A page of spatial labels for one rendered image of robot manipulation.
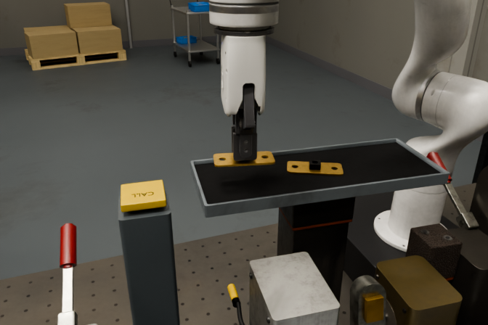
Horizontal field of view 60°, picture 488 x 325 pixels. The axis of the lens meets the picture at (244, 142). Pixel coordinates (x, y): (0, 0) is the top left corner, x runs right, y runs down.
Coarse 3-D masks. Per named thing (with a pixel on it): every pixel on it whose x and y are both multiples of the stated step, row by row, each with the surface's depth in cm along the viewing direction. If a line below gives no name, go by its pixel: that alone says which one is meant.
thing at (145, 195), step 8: (128, 184) 61; (136, 184) 61; (144, 184) 61; (152, 184) 61; (160, 184) 61; (128, 192) 59; (136, 192) 59; (144, 192) 59; (152, 192) 59; (160, 192) 59; (128, 200) 57; (136, 200) 57; (144, 200) 57; (152, 200) 57; (160, 200) 57; (128, 208) 57; (136, 208) 57; (144, 208) 57
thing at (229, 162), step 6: (216, 156) 60; (222, 156) 60; (228, 156) 60; (258, 156) 60; (264, 156) 61; (270, 156) 60; (216, 162) 58; (222, 162) 58; (228, 162) 58; (234, 162) 58; (240, 162) 58; (246, 162) 58; (252, 162) 58; (258, 162) 58; (264, 162) 58; (270, 162) 58
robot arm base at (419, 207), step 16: (400, 192) 105; (416, 192) 101; (432, 192) 100; (400, 208) 105; (416, 208) 102; (432, 208) 102; (384, 224) 113; (400, 224) 106; (416, 224) 104; (384, 240) 107; (400, 240) 106
